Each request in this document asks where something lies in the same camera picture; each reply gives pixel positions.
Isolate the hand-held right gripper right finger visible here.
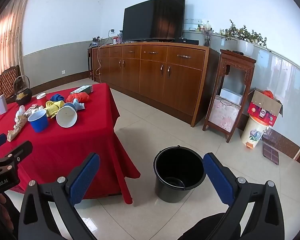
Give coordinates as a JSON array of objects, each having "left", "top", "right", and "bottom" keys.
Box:
[{"left": 202, "top": 152, "right": 285, "bottom": 240}]

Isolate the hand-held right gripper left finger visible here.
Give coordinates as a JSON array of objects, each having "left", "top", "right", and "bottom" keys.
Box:
[{"left": 18, "top": 152, "right": 101, "bottom": 240}]

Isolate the beige cloth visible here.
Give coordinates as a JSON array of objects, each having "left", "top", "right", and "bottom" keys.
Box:
[{"left": 7, "top": 116, "right": 28, "bottom": 142}]

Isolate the blue cup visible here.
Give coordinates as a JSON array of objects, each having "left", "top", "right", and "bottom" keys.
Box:
[{"left": 27, "top": 109, "right": 49, "bottom": 133}]

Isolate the white tissue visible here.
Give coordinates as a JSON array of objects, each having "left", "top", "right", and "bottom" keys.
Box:
[{"left": 14, "top": 105, "right": 27, "bottom": 120}]

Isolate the small red and white box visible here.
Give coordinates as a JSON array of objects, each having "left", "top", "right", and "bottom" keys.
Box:
[{"left": 24, "top": 104, "right": 44, "bottom": 117}]

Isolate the yellow cloth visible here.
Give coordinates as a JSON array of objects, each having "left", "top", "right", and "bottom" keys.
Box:
[{"left": 45, "top": 100, "right": 65, "bottom": 119}]

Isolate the black plastic bucket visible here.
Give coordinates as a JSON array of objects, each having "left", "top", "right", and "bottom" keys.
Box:
[{"left": 154, "top": 145, "right": 207, "bottom": 204}]

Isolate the white paper cup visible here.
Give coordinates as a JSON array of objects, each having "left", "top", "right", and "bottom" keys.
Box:
[{"left": 56, "top": 105, "right": 78, "bottom": 129}]

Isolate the red canister with white lid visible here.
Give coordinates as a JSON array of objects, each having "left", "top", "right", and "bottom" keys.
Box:
[{"left": 36, "top": 92, "right": 48, "bottom": 107}]

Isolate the light blue cloth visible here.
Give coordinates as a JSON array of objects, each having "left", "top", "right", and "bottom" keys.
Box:
[{"left": 64, "top": 99, "right": 86, "bottom": 112}]

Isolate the orange plastic bag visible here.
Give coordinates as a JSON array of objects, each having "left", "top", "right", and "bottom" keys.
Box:
[{"left": 66, "top": 92, "right": 90, "bottom": 104}]

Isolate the green and white carton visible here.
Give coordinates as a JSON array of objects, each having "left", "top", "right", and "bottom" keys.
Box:
[{"left": 70, "top": 85, "right": 94, "bottom": 94}]

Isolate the person's left hand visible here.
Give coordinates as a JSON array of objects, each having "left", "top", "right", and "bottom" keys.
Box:
[{"left": 0, "top": 194, "right": 13, "bottom": 223}]

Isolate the white tin box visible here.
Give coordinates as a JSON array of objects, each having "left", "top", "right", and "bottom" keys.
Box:
[{"left": 0, "top": 94, "right": 8, "bottom": 115}]

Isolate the red tablecloth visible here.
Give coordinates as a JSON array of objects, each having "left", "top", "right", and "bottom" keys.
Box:
[{"left": 0, "top": 82, "right": 141, "bottom": 204}]

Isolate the person's dark clothed leg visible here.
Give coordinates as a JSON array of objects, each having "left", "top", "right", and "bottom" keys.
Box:
[{"left": 177, "top": 212, "right": 242, "bottom": 240}]

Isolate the black iron teapot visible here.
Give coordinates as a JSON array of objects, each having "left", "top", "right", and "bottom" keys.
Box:
[{"left": 13, "top": 75, "right": 33, "bottom": 106}]

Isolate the carved wooden sofa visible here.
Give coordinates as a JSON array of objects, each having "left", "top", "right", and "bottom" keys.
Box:
[{"left": 0, "top": 65, "right": 22, "bottom": 104}]

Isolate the cream floral pedal bin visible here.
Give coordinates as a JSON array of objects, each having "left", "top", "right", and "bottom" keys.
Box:
[{"left": 241, "top": 114, "right": 269, "bottom": 151}]

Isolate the pink framed picture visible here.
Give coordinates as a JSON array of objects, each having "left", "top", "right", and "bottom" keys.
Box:
[{"left": 207, "top": 95, "right": 242, "bottom": 133}]

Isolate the red cardboard box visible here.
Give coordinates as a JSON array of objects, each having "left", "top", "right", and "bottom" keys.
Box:
[{"left": 247, "top": 88, "right": 283, "bottom": 127}]

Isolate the white board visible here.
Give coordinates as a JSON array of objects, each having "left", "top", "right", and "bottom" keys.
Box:
[{"left": 219, "top": 88, "right": 243, "bottom": 104}]

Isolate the beige patterned curtain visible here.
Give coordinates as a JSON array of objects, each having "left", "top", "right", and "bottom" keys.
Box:
[{"left": 0, "top": 0, "right": 33, "bottom": 79}]

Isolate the dark wooden side table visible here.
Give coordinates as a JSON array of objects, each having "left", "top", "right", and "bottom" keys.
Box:
[{"left": 87, "top": 47, "right": 95, "bottom": 81}]

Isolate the long wooden cabinet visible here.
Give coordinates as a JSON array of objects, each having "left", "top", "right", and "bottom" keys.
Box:
[{"left": 93, "top": 41, "right": 220, "bottom": 128}]

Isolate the carved wooden stand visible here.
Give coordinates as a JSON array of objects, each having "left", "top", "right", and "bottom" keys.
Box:
[{"left": 202, "top": 49, "right": 257, "bottom": 144}]

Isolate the small potted plant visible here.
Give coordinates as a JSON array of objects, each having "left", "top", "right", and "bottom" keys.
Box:
[{"left": 89, "top": 36, "right": 103, "bottom": 48}]

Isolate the green plant in white pot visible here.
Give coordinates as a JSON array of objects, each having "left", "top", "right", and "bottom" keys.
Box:
[{"left": 221, "top": 19, "right": 268, "bottom": 57}]

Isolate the glass vase with sticks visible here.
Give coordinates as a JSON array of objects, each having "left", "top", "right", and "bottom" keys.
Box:
[{"left": 203, "top": 29, "right": 213, "bottom": 47}]

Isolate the black set-top box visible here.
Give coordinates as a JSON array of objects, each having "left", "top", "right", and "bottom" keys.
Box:
[{"left": 174, "top": 39, "right": 199, "bottom": 45}]

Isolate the row of small bottles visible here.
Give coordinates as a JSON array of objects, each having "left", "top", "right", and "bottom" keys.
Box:
[{"left": 197, "top": 20, "right": 213, "bottom": 32}]

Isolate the black flat television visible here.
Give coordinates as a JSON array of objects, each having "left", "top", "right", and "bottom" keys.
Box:
[{"left": 122, "top": 0, "right": 186, "bottom": 43}]

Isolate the white charger cable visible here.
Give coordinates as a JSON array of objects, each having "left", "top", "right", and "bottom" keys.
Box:
[{"left": 95, "top": 29, "right": 115, "bottom": 76}]

